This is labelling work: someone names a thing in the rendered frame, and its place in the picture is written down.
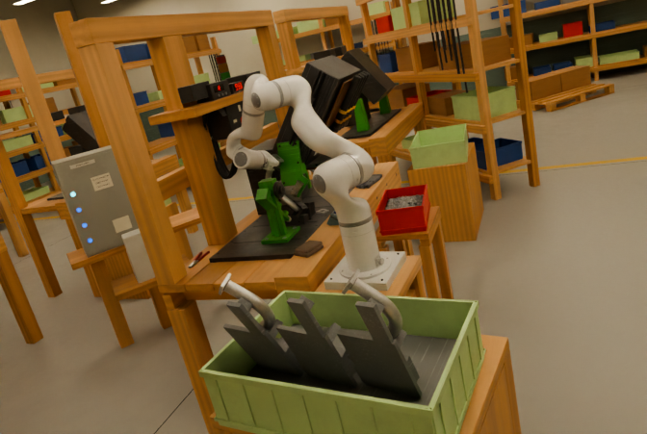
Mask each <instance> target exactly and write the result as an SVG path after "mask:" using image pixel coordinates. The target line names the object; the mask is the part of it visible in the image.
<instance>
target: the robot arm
mask: <svg viewBox="0 0 647 434"><path fill-rule="evenodd" d="M311 93H312V91H311V87H310V85H309V83H308V82H307V81H306V80H305V79H304V78H302V77H301V76H298V75H291V76H286V77H282V78H279V79H275V80H272V81H269V79H268V78H267V77H266V76H265V75H263V74H253V75H251V76H249V77H248V78H247V80H246V83H245V87H244V98H243V112H242V127H240V128H237V129H236V130H234V131H233V132H231V133H230V134H229V136H228V138H227V141H226V155H227V156H228V157H229V158H230V159H231V160H233V163H234V165H235V167H237V168H239V169H262V168H263V169H265V170H275V169H276V170H278V171H279V170H280V169H281V168H280V166H281V163H282V162H281V163H280V162H278V161H277V160H276V158H275V157H273V156H272V155H271V154H270V153H269V152H267V151H265V150H259V151H255V150H250V149H248V148H246V147H244V146H242V145H241V139H244V140H259V139H260V138H261V136H262V132H263V125H264V116H265V111H271V110H274V109H277V108H281V107H284V106H287V105H289V106H292V107H293V108H294V112H293V114H292V118H291V125H292V128H293V130H294V131H295V132H296V134H297V135H298V137H299V138H300V139H301V140H302V141H303V142H304V144H305V145H307V146H308V147H309V148H310V149H312V150H313V151H315V152H317V153H320V154H323V155H325V156H328V157H330V158H332V159H331V160H328V161H326V162H324V163H322V164H320V165H319V166H318V167H317V168H316V169H315V171H314V173H313V186H314V189H315V191H316V192H317V193H318V194H319V195H320V196H321V197H322V198H324V199H325V200H326V201H328V202H329V203H330V204H331V205H332V207H333V208H334V210H335V212H336V215H337V218H338V222H339V227H340V231H341V236H342V240H343V245H344V249H345V253H346V257H347V259H346V261H345V262H344V263H343V264H342V265H340V267H339V271H340V274H341V275H342V276H343V277H344V278H347V279H350V278H351V276H352V275H353V274H354V273H355V271H356V270H357V269H360V272H359V274H358V276H357V277H358V278H359V279H360V280H365V279H370V278H374V277H377V276H379V275H380V274H382V273H384V272H385V271H387V270H388V269H389V268H390V267H391V259H390V258H389V257H388V256H387V255H385V254H382V253H379V250H378V245H377V240H376V235H375V227H374V222H373V217H372V212H371V208H370V205H369V203H368V202H367V200H365V199H364V198H360V197H350V196H349V190H350V189H352V188H354V187H356V186H359V185H361V184H363V183H365V182H366V181H368V180H369V179H370V178H371V177H372V175H373V173H374V170H375V165H374V162H373V159H372V158H371V156H370V155H369V154H368V153H367V152H366V151H365V150H364V149H362V148H361V147H360V146H358V145H356V144H354V143H353V142H351V141H349V140H346V139H344V138H342V137H340V136H338V135H336V134H335V133H333V132H332V131H331V130H330V129H328V128H327V126H326V125H325V124H324V123H323V122H322V120H321V119H320V118H319V117H318V115H317V114H316V113H315V111H314V109H313V107H312V104H311Z"/></svg>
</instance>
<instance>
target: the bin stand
mask: <svg viewBox="0 0 647 434"><path fill-rule="evenodd" d="M379 231H380V227H379V226H378V228H377V229H376V231H375V235H376V240H377V245H378V250H379V251H390V250H389V245H388V243H387V244H385V243H386V241H393V244H394V248H395V251H405V255H406V256H407V251H406V246H405V241H404V240H416V239H421V242H420V245H419V250H420V256H421V259H422V267H423V272H424V277H425V282H426V288H427V298H441V295H442V298H445V299H453V289H452V283H451V277H450V272H449V266H448V260H447V254H446V248H445V243H444V237H443V231H442V225H441V212H440V206H435V207H430V210H429V216H428V223H427V230H426V231H422V232H413V233H404V234H396V235H387V236H381V233H379ZM431 242H432V244H433V250H434V256H435V261H436V266H435V262H434V256H433V250H432V244H431ZM436 267H437V272H438V278H439V283H440V289H441V294H440V289H439V284H438V278H437V272H436Z"/></svg>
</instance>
